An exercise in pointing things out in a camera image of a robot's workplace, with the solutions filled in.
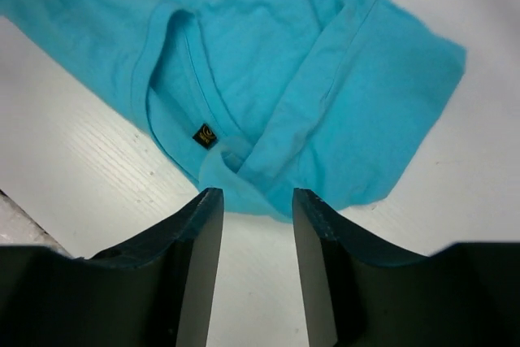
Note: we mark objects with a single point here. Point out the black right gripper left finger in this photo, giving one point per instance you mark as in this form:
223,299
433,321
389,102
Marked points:
154,289

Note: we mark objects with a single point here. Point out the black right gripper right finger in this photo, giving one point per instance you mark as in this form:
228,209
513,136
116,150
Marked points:
361,290

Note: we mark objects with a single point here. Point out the blue t-shirt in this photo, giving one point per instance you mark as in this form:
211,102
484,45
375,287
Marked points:
260,97

